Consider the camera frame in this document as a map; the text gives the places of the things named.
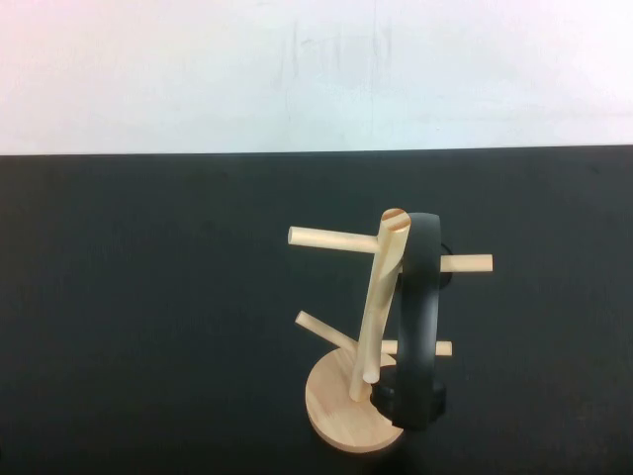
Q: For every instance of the black over-ear headphones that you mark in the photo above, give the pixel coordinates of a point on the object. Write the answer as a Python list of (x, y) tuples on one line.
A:
[(420, 297)]

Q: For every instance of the light wooden peg stand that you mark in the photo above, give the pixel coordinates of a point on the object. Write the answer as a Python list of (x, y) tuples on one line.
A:
[(346, 415)]

